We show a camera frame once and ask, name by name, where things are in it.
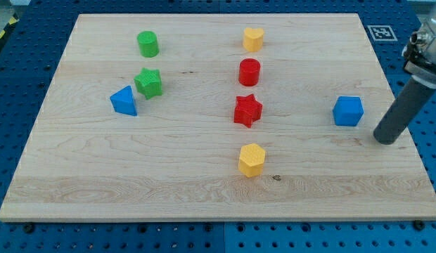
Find yellow black hazard tape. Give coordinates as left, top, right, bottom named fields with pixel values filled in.
left=0, top=13, right=20, bottom=48

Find green star block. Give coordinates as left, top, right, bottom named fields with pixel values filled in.
left=134, top=68, right=163, bottom=100

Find red cylinder block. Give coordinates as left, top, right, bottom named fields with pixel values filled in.
left=238, top=58, right=261, bottom=86

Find light wooden board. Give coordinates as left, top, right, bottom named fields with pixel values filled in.
left=0, top=13, right=436, bottom=223

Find blue cube block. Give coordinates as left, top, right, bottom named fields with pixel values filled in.
left=332, top=96, right=364, bottom=127

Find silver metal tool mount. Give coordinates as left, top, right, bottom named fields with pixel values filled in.
left=403, top=3, right=436, bottom=89

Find blue triangle block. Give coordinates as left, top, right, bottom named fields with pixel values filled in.
left=110, top=86, right=137, bottom=116

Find green cylinder block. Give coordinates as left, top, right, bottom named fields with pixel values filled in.
left=136, top=31, right=159, bottom=58

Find yellow heart block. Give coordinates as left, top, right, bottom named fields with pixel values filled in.
left=243, top=27, right=264, bottom=52

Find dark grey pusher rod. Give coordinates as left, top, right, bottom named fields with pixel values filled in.
left=373, top=76, right=436, bottom=145

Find yellow hexagon block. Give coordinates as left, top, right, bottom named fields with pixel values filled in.
left=238, top=143, right=266, bottom=178

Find white fiducial marker tag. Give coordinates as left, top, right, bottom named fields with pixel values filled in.
left=367, top=25, right=397, bottom=41

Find red star block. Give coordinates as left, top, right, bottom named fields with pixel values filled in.
left=233, top=93, right=263, bottom=128

